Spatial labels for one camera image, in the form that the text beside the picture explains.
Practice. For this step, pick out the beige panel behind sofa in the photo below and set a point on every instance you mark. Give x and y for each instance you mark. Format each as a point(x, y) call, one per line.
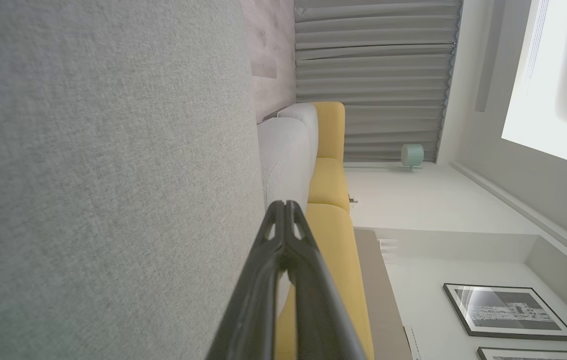
point(378, 300)

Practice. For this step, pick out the white wall vent grille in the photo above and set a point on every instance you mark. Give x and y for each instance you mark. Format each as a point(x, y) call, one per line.
point(388, 250)

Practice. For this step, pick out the small dark wall fitting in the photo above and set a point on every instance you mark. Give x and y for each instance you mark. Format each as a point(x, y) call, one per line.
point(353, 200)

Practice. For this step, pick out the yellow sofa back cushion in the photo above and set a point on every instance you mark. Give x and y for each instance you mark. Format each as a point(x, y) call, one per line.
point(331, 130)
point(328, 182)
point(343, 280)

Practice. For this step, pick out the large grey sofa seat cushion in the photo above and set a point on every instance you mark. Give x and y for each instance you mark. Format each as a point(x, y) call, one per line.
point(103, 175)

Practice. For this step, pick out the black framed monochrome picture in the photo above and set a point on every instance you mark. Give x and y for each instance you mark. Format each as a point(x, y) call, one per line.
point(508, 310)
point(533, 356)

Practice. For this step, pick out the grey pleated curtain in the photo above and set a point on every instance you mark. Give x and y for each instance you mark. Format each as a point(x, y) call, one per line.
point(373, 75)

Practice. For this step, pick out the mint green round lamp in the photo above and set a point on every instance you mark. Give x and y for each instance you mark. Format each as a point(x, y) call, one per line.
point(412, 155)

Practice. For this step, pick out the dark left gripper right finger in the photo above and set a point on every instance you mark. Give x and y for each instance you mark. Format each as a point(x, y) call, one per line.
point(323, 320)

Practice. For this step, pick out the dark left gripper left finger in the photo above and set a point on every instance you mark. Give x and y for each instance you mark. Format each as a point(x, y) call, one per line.
point(251, 320)

